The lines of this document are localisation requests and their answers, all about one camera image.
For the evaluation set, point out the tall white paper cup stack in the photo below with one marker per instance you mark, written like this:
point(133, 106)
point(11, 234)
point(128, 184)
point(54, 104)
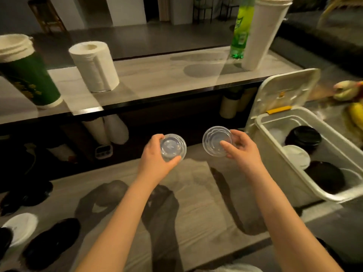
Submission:
point(263, 33)

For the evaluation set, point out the person's right forearm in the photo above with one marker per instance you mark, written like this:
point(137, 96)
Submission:
point(289, 229)

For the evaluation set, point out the stack of clear lids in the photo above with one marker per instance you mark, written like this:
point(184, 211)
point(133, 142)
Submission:
point(276, 134)

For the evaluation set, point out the stack of white lids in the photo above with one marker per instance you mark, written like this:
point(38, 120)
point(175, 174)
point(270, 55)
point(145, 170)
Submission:
point(296, 155)

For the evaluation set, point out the pile of cup lids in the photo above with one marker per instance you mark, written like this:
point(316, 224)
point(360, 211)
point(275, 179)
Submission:
point(51, 243)

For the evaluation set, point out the green paper cup stack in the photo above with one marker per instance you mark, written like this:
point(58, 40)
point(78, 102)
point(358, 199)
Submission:
point(28, 79)

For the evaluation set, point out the person's left hand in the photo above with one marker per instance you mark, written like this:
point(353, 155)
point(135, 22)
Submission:
point(153, 164)

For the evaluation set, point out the white plastic storage bin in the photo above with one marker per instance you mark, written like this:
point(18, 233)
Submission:
point(283, 87)

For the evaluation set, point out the white paper towel roll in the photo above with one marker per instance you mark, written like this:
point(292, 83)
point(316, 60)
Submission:
point(95, 67)

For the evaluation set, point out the person's white shirt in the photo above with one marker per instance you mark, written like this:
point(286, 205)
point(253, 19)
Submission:
point(235, 269)

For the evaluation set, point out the person's left forearm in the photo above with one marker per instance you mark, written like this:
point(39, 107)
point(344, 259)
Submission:
point(119, 232)

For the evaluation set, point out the small digital timer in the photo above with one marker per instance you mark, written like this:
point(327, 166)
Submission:
point(104, 151)

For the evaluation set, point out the tall stack of black lids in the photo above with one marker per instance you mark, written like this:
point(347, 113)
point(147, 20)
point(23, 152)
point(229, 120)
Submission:
point(303, 137)

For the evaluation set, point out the black metal chair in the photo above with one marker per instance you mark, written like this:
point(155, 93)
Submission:
point(202, 8)
point(227, 8)

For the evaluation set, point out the black cup lid with plug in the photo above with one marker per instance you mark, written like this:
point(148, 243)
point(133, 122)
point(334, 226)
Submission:
point(324, 177)

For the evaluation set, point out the person's right hand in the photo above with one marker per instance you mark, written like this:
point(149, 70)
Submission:
point(246, 155)

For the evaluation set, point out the green plastic bottle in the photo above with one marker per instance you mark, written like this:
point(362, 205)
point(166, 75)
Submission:
point(241, 31)

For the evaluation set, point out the grey wooden table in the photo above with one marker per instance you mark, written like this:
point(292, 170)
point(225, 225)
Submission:
point(198, 195)

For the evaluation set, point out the grey bar counter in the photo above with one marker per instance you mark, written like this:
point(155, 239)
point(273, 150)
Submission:
point(156, 73)

